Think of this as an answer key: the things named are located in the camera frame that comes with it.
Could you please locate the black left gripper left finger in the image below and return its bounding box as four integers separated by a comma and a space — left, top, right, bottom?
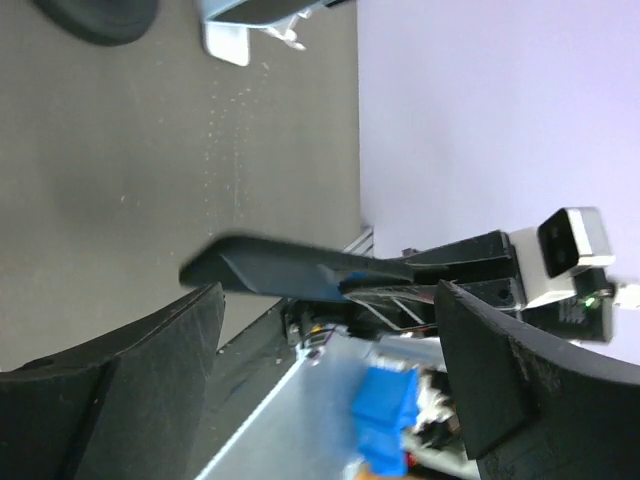
1, 286, 225, 479

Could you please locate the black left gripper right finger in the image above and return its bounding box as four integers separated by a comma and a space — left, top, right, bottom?
434, 281, 639, 480

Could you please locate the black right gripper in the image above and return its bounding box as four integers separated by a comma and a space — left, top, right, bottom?
339, 230, 526, 332

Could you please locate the black smartphone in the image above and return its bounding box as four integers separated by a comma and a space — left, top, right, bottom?
178, 233, 415, 302

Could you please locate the white plastic phone stand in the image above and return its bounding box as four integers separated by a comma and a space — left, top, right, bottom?
202, 22, 306, 67

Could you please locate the light blue smartphone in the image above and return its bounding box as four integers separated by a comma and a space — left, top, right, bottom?
200, 0, 325, 27

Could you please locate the black round-base phone stand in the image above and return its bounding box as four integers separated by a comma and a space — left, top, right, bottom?
32, 0, 160, 47

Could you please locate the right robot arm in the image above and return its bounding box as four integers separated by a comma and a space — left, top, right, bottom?
341, 228, 622, 343

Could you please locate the blue plastic box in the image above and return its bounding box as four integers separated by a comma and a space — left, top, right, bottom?
351, 367, 419, 477

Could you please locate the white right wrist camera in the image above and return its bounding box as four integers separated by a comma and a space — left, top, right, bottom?
508, 207, 615, 309

